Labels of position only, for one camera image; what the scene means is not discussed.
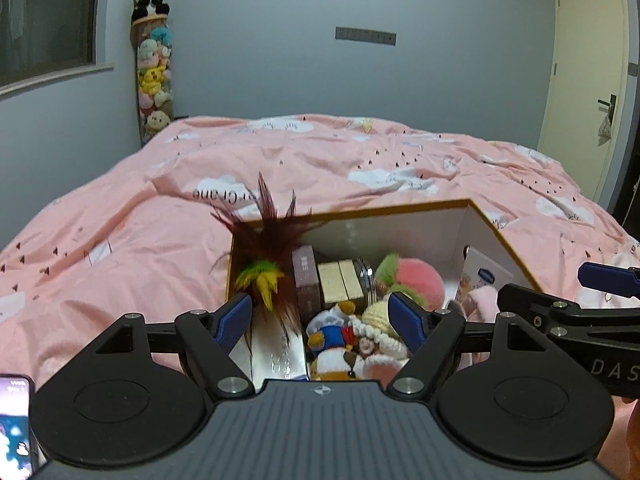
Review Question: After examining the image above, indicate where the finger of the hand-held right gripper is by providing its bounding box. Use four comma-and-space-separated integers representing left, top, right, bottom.
577, 261, 640, 298
496, 283, 581, 331

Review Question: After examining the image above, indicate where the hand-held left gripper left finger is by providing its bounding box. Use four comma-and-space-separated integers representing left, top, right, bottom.
92, 292, 256, 401

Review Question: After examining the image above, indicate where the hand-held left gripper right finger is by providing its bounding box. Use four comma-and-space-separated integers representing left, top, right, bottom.
387, 291, 546, 401

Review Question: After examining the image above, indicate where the white crocheted bunny doll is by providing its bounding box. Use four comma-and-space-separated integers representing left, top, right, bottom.
350, 295, 416, 391

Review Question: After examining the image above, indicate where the pink peach plush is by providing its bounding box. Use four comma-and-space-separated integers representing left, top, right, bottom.
375, 253, 446, 311

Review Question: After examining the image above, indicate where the white printed packet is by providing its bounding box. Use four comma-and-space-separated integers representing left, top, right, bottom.
457, 245, 516, 311

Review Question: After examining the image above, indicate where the glass jar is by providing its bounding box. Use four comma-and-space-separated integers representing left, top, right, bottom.
352, 257, 381, 306

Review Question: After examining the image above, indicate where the sailor dog plush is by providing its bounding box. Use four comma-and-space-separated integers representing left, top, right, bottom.
306, 301, 363, 382

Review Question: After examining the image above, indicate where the grey-brown printed box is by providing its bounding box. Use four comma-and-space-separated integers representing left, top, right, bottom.
292, 246, 321, 326

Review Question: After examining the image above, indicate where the feather cat toy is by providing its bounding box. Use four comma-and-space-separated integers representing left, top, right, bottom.
210, 172, 313, 391

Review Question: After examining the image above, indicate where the orange cardboard box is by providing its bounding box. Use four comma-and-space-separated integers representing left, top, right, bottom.
225, 199, 546, 396

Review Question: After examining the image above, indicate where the person's right hand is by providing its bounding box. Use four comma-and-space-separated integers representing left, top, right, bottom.
597, 395, 640, 480

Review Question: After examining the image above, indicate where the dark open closet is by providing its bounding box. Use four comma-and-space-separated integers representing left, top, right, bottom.
610, 60, 640, 238

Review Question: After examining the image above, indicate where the pink printed blanket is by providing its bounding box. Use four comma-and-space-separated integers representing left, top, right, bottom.
0, 114, 640, 396

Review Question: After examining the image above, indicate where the cream door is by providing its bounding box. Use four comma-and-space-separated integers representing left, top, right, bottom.
537, 0, 631, 206

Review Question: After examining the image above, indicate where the smartphone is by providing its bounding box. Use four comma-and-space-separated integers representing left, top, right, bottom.
0, 374, 43, 480

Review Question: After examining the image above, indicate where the column of plush toys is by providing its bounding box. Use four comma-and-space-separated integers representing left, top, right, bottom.
131, 15, 176, 148

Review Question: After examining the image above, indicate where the panda plush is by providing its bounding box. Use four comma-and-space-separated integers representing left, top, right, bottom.
131, 0, 171, 23

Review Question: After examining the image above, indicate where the window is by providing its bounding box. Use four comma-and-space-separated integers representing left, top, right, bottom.
0, 0, 116, 101

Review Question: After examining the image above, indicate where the wall switch panel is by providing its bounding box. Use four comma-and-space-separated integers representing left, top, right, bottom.
335, 26, 397, 46

